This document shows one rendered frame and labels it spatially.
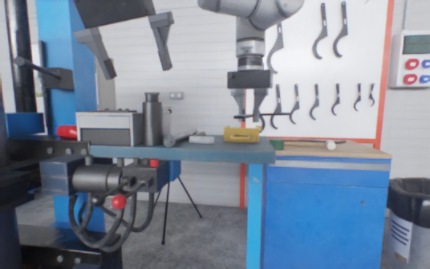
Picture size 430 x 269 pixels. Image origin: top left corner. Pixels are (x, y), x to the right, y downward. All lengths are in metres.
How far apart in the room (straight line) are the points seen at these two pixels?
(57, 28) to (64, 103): 0.36
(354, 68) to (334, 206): 1.63
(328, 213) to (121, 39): 2.79
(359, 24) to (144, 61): 2.37
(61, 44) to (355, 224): 1.92
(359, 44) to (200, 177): 2.26
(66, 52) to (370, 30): 2.66
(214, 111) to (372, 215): 1.77
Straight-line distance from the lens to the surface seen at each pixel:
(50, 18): 1.43
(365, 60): 2.85
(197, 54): 2.72
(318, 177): 1.52
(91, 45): 0.54
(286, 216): 1.58
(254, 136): 0.96
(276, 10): 0.59
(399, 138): 3.06
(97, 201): 0.65
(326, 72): 2.70
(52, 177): 0.94
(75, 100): 1.30
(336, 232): 1.69
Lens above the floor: 1.21
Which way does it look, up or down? 7 degrees down
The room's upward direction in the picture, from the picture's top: straight up
